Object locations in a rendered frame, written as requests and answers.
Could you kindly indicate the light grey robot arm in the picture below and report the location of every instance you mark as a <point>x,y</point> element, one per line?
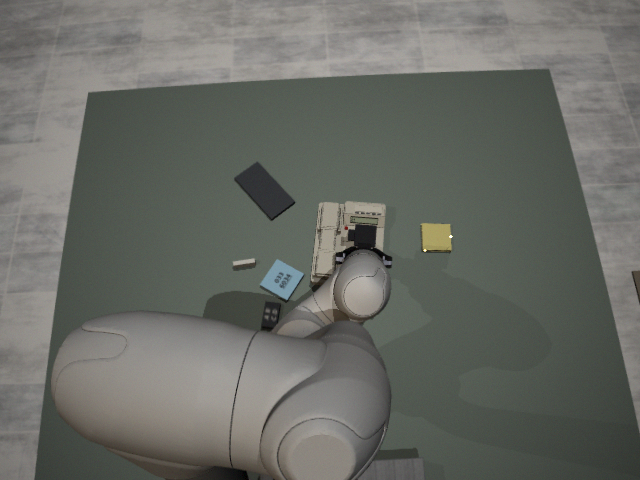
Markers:
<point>175,394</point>

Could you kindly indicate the yellow sticky note pad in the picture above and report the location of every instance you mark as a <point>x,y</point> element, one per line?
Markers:
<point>436,237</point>

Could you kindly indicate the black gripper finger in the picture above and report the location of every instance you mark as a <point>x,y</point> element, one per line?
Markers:
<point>386,259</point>
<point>341,255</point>

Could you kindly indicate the light blue sticky note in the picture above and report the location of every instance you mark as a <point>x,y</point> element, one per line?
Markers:
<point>282,280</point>

